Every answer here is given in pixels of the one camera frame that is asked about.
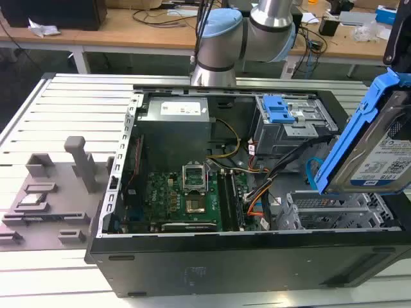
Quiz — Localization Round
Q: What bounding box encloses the hard disk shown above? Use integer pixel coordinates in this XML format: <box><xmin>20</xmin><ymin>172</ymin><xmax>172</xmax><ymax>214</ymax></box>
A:
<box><xmin>313</xmin><ymin>67</ymin><xmax>411</xmax><ymax>196</ymax></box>

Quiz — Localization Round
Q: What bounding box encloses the grey metal disk bay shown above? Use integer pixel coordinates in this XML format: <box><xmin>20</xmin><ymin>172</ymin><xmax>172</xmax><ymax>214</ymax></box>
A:
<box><xmin>252</xmin><ymin>94</ymin><xmax>338</xmax><ymax>156</ymax></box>

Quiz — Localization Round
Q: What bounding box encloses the black RAM slot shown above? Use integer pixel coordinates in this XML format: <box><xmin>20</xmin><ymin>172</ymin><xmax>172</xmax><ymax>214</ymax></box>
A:
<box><xmin>216</xmin><ymin>172</ymin><xmax>229</xmax><ymax>232</ymax></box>
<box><xmin>225</xmin><ymin>171</ymin><xmax>245</xmax><ymax>232</ymax></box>

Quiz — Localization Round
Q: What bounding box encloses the blue cardboard box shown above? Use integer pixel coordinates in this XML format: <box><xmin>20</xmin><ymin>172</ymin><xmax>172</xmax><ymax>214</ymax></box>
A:
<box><xmin>374</xmin><ymin>4</ymin><xmax>399</xmax><ymax>26</ymax></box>

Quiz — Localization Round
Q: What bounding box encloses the clear plastic bag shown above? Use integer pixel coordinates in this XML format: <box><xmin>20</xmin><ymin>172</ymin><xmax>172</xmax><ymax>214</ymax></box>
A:
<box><xmin>352</xmin><ymin>19</ymin><xmax>390</xmax><ymax>43</ymax></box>

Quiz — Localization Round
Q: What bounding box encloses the flat grey box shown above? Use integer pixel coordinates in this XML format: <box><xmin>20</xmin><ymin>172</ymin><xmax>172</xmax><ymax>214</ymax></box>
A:
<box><xmin>338</xmin><ymin>10</ymin><xmax>377</xmax><ymax>27</ymax></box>

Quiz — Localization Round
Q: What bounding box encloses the small black device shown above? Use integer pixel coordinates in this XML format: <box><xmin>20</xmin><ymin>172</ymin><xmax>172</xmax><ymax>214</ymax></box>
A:
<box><xmin>318</xmin><ymin>17</ymin><xmax>340</xmax><ymax>37</ymax></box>

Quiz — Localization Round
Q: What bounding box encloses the blue plastic bay latch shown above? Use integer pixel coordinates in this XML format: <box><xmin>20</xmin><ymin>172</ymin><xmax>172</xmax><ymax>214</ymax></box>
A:
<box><xmin>261</xmin><ymin>94</ymin><xmax>295</xmax><ymax>124</ymax></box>

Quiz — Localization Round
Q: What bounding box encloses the grey power supply unit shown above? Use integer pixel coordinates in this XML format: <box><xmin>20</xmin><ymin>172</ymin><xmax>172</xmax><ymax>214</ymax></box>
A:
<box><xmin>136</xmin><ymin>96</ymin><xmax>213</xmax><ymax>157</ymax></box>

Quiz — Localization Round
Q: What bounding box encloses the metal socket cover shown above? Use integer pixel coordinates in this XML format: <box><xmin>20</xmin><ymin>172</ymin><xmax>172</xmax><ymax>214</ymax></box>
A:
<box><xmin>181</xmin><ymin>163</ymin><xmax>207</xmax><ymax>195</ymax></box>

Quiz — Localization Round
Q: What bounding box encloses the CPU socket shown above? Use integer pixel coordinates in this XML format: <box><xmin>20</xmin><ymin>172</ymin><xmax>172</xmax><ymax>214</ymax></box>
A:
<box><xmin>184</xmin><ymin>196</ymin><xmax>208</xmax><ymax>216</ymax></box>

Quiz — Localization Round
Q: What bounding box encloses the wooden desk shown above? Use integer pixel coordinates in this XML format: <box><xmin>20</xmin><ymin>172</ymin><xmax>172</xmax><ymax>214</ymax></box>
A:
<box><xmin>0</xmin><ymin>0</ymin><xmax>411</xmax><ymax>78</ymax></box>

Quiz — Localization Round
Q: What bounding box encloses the green motherboard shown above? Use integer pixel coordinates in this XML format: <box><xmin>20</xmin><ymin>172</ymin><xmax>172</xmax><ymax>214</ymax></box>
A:
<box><xmin>141</xmin><ymin>166</ymin><xmax>258</xmax><ymax>234</ymax></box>

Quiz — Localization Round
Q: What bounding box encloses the black open PC case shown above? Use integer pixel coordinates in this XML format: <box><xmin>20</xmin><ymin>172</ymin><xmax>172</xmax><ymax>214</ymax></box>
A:
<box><xmin>83</xmin><ymin>83</ymin><xmax>411</xmax><ymax>299</ymax></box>

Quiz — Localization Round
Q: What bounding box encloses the large black box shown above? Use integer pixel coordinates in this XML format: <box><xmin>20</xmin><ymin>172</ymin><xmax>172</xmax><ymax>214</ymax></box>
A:
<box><xmin>0</xmin><ymin>0</ymin><xmax>109</xmax><ymax>32</ymax></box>

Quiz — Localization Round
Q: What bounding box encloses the crumpled white paper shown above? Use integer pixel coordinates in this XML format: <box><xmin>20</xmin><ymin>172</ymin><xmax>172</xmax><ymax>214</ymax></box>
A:
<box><xmin>27</xmin><ymin>17</ymin><xmax>62</xmax><ymax>39</ymax></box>

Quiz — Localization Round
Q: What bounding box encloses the grey parts rack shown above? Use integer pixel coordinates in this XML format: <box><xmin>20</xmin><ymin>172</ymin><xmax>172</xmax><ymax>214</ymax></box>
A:
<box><xmin>0</xmin><ymin>135</ymin><xmax>116</xmax><ymax>253</ymax></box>

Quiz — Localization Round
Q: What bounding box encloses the blue wire loop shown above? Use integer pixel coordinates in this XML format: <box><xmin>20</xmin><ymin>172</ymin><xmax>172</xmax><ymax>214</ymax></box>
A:
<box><xmin>306</xmin><ymin>156</ymin><xmax>324</xmax><ymax>187</ymax></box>

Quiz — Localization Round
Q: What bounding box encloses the black disk wire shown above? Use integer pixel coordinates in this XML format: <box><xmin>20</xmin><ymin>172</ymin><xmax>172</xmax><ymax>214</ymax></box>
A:
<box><xmin>243</xmin><ymin>136</ymin><xmax>337</xmax><ymax>203</ymax></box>

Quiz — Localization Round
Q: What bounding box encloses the yellow black wire bundle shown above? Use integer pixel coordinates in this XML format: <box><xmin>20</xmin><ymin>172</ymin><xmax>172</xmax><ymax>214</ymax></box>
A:
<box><xmin>206</xmin><ymin>117</ymin><xmax>242</xmax><ymax>160</ymax></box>

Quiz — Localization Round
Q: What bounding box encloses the orange disk wire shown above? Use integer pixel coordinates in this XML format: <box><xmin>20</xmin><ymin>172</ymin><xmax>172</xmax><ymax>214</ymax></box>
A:
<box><xmin>246</xmin><ymin>188</ymin><xmax>274</xmax><ymax>216</ymax></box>

